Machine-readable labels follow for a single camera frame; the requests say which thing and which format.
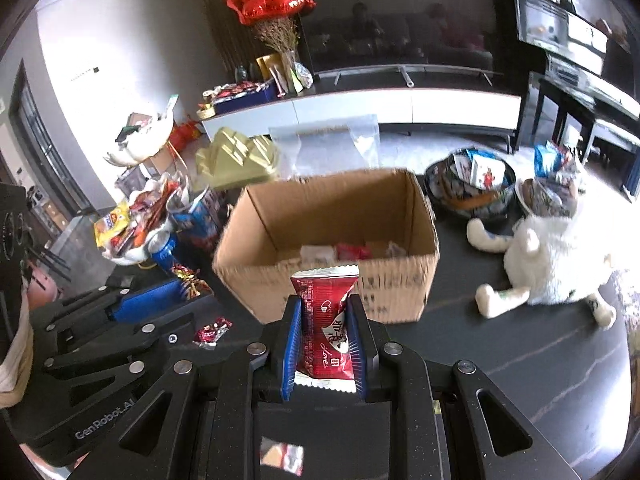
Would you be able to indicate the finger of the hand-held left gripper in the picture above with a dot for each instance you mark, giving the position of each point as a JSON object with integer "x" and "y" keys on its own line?
{"x": 125, "y": 345}
{"x": 145, "y": 297}

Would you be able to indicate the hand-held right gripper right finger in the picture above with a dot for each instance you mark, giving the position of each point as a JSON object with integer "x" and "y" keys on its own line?
{"x": 358, "y": 355}

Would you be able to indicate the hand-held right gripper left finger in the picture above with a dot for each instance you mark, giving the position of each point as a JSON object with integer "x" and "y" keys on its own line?
{"x": 291, "y": 355}

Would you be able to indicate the foil candy packet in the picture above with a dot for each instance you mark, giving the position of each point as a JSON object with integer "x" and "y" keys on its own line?
{"x": 189, "y": 280}

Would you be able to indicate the brown cardboard box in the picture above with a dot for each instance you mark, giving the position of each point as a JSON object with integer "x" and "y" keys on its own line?
{"x": 325, "y": 210}

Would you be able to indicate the person's left forearm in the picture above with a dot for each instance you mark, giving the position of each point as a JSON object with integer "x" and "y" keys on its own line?
{"x": 12, "y": 367}

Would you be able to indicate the large white lotus snack bowl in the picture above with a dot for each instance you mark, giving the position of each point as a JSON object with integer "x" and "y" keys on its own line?
{"x": 135, "y": 255}

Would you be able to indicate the blue soda can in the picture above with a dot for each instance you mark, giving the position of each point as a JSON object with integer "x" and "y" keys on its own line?
{"x": 162, "y": 252}

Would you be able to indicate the red wrapped candy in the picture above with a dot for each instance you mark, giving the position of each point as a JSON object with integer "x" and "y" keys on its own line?
{"x": 212, "y": 332}

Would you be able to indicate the yellow snack bag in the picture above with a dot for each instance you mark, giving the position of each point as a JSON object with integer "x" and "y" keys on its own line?
{"x": 111, "y": 224}

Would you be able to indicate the small red snack packet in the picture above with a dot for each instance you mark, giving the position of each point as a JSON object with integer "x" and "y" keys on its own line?
{"x": 354, "y": 251}

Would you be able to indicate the white snack packet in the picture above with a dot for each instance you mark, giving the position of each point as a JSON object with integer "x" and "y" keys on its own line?
{"x": 317, "y": 253}

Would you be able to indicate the small white lotus bowl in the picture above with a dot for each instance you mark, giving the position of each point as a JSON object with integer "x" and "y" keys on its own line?
{"x": 142, "y": 142}

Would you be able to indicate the gold mountain-shaped box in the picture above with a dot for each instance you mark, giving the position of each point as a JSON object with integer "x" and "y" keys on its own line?
{"x": 237, "y": 157}

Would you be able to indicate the red gift bag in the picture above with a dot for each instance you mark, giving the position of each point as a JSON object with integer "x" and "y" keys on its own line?
{"x": 185, "y": 132}

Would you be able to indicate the black framed glass door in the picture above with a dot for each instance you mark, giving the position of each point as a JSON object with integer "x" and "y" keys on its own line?
{"x": 45, "y": 160}

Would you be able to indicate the round patterned snack tin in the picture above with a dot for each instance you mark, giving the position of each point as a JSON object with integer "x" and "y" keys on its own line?
{"x": 470, "y": 185}

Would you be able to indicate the clear plastic bag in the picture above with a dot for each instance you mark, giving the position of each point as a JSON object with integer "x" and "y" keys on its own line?
{"x": 325, "y": 145}

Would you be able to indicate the white plush sheep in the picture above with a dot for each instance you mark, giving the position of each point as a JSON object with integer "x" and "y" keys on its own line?
{"x": 550, "y": 260}

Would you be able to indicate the blue snack tray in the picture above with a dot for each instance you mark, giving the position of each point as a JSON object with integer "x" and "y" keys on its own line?
{"x": 240, "y": 100}

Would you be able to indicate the grey snack bowl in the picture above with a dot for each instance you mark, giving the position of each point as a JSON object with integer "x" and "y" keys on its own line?
{"x": 545, "y": 197}

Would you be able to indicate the white television cabinet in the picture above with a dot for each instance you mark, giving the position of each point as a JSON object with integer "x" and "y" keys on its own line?
{"x": 400, "y": 107}

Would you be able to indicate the blue snack bag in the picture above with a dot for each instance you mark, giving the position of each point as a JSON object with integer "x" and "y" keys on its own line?
{"x": 550, "y": 157}

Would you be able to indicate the dried flower bouquet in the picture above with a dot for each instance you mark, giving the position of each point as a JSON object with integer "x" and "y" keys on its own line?
{"x": 277, "y": 40}

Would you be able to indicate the red heart balloon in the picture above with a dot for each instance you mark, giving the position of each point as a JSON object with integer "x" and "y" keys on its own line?
{"x": 235, "y": 0}
{"x": 275, "y": 6}

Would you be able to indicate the black television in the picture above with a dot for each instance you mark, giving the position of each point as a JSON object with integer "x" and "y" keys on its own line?
{"x": 400, "y": 25}

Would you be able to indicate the black upright piano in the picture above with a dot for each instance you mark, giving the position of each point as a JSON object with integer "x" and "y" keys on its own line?
{"x": 565, "y": 40}

